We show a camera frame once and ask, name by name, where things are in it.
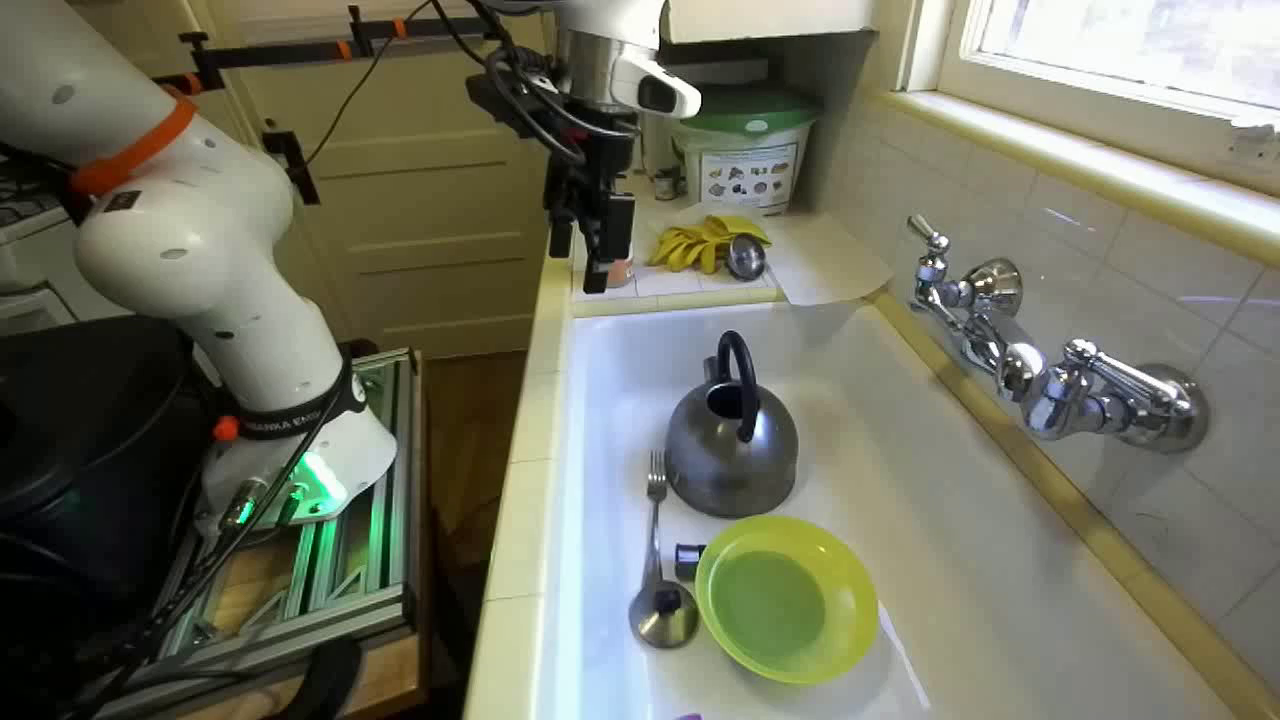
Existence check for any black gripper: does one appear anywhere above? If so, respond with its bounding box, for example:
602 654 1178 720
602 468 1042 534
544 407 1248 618
538 123 640 297

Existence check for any steel kettle with black handle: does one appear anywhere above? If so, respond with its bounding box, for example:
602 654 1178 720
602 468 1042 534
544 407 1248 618
661 329 803 519

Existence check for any chrome wall faucet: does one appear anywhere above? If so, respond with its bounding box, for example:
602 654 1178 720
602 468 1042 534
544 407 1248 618
904 210 1217 454

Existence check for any cream panelled door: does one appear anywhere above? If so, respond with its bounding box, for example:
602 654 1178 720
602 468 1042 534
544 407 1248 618
183 0 555 362

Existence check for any metal sink strainer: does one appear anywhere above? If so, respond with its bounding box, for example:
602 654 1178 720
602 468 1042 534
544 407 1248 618
721 236 773 284

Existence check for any white bin with green lid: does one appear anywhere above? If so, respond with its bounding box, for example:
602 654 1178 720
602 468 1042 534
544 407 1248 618
667 83 821 221

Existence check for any white counter mat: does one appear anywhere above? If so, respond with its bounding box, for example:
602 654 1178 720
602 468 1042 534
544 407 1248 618
765 208 898 313

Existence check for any white cabinet door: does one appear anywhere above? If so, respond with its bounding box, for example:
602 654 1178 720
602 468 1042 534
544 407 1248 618
661 0 881 47

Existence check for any black clamp bar with orange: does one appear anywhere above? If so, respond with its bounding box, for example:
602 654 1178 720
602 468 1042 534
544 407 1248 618
176 0 508 97

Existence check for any yellow-green plastic bowl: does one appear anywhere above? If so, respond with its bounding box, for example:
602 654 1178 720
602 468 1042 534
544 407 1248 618
690 513 883 691

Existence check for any white sink basin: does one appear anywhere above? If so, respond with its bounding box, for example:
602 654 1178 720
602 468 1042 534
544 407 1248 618
532 297 1245 720

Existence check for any large black container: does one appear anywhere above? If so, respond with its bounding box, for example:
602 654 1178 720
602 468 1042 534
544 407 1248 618
0 316 225 632

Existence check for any white stove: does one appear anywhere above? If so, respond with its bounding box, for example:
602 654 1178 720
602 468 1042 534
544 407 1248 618
0 144 94 334

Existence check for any black wrist cable bundle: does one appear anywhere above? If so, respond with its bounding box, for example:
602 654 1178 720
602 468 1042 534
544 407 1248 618
427 0 595 173

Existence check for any thin black cable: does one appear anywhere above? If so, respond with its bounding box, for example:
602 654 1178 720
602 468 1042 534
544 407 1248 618
302 0 436 173

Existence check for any black clamp handle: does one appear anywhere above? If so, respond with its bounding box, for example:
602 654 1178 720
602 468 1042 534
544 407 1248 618
260 118 325 208

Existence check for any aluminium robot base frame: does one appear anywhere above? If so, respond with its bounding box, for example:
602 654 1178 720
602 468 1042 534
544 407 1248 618
94 344 427 715

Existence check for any window with cream frame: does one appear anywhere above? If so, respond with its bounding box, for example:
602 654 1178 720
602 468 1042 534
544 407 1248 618
883 0 1280 263

